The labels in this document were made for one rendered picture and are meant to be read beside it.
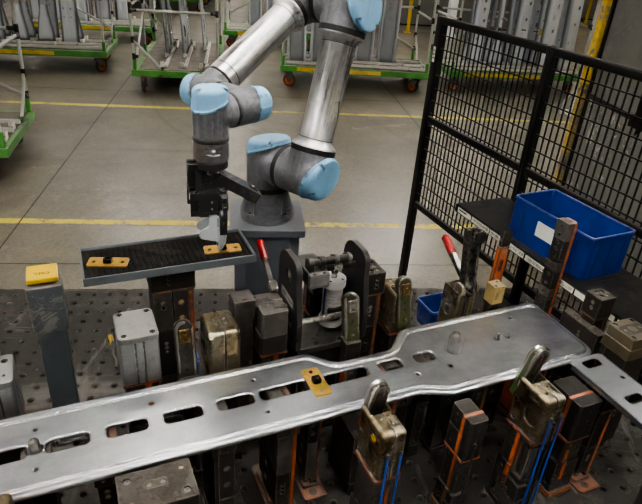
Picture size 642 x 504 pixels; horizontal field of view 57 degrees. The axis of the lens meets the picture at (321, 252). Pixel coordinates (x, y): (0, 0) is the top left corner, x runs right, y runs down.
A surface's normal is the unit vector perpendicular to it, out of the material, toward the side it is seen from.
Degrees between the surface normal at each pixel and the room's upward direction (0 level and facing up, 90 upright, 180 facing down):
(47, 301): 90
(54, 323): 90
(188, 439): 0
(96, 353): 0
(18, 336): 0
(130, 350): 90
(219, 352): 90
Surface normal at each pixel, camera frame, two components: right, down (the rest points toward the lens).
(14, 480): 0.07, -0.87
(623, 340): -0.91, 0.11
